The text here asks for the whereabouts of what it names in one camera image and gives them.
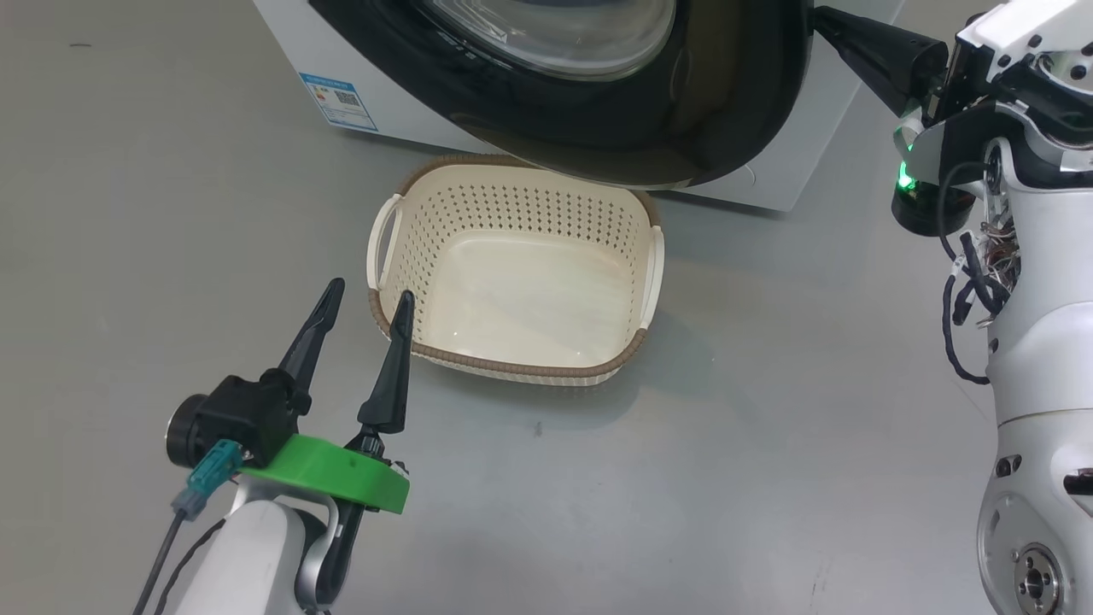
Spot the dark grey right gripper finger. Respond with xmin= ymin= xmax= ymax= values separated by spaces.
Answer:
xmin=811 ymin=7 xmax=949 ymax=116

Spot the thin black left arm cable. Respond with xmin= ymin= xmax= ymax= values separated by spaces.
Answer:
xmin=154 ymin=519 xmax=225 ymax=615

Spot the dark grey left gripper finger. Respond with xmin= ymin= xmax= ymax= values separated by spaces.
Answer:
xmin=278 ymin=278 xmax=346 ymax=402
xmin=357 ymin=290 xmax=416 ymax=436

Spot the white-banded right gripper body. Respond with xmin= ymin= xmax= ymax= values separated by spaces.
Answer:
xmin=939 ymin=0 xmax=1093 ymax=172

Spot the white front-load washing machine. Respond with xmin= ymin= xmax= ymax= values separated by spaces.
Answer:
xmin=252 ymin=0 xmax=906 ymax=213

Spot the cream perforated laundry basket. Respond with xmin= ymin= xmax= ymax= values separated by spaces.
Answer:
xmin=365 ymin=154 xmax=665 ymax=388

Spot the left camera cable teal connector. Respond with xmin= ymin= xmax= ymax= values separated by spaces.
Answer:
xmin=132 ymin=438 xmax=244 ymax=615

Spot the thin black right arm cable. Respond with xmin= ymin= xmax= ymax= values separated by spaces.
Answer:
xmin=938 ymin=161 xmax=1021 ymax=387

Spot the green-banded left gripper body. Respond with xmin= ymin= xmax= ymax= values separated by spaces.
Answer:
xmin=239 ymin=434 xmax=411 ymax=603

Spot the blue energy label sticker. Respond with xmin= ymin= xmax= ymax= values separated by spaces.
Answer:
xmin=299 ymin=73 xmax=378 ymax=133

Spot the black round glass machine door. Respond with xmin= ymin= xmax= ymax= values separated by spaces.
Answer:
xmin=307 ymin=0 xmax=816 ymax=190

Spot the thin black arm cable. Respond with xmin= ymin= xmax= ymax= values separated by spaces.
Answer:
xmin=154 ymin=519 xmax=225 ymax=615
xmin=938 ymin=161 xmax=1021 ymax=387

